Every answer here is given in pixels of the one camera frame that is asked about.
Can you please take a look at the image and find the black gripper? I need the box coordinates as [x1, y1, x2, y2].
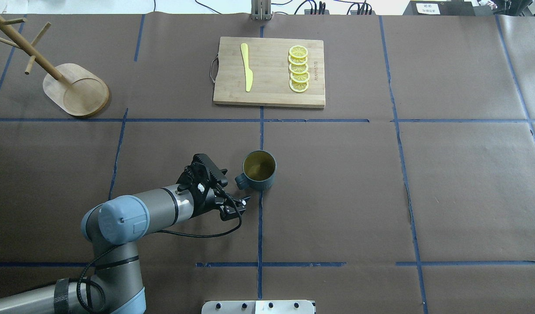
[176, 154, 251, 222]

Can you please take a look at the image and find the dark teal mug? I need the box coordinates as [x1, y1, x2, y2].
[234, 150, 277, 191]

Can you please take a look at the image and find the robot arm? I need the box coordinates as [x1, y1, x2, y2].
[0, 154, 250, 314]

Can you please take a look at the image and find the wooden cup rack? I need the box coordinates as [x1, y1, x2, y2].
[0, 14, 110, 119]

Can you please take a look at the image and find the yellow plastic knife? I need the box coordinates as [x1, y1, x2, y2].
[241, 42, 253, 92]

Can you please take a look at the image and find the lemon slice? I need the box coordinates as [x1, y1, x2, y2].
[289, 64, 309, 74]
[288, 55, 308, 66]
[289, 71, 310, 84]
[288, 44, 309, 59]
[289, 79, 309, 93]

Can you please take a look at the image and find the bamboo cutting board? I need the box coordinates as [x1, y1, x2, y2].
[213, 37, 326, 109]

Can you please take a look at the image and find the black power strip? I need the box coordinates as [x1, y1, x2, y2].
[294, 0, 376, 16]

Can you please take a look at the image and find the black box with label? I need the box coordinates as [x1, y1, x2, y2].
[402, 0, 475, 16]

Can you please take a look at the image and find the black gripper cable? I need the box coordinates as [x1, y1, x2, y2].
[152, 188, 243, 239]

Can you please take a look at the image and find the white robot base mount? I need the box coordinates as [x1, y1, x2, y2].
[201, 300, 317, 314]

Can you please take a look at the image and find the aluminium frame post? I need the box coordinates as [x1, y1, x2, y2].
[251, 0, 273, 20]

